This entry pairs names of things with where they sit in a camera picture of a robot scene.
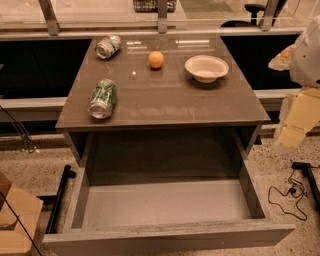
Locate black metal floor bar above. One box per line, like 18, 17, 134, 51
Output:
39, 165, 76, 234

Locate black cables at left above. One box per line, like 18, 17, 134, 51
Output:
0, 105, 40, 154

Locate black stand base right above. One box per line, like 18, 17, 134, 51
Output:
292, 162, 320, 213

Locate white paper bowl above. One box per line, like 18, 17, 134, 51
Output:
185, 55, 229, 83

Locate checkered basket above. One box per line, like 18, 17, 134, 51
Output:
133, 0, 177, 13

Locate orange fruit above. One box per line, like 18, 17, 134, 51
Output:
148, 51, 164, 69

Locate black cable on floor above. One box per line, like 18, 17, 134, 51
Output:
267, 168, 309, 222

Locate cardboard box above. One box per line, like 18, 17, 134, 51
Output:
0, 173, 43, 256

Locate black office chair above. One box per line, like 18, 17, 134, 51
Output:
222, 0, 287, 31

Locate open grey top drawer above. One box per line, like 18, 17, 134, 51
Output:
44, 128, 295, 256

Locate white green soda can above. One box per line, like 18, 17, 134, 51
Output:
95, 34, 121, 59

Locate grey cabinet with countertop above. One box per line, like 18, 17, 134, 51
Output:
56, 34, 269, 159

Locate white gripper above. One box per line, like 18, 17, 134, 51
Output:
268, 16, 320, 149

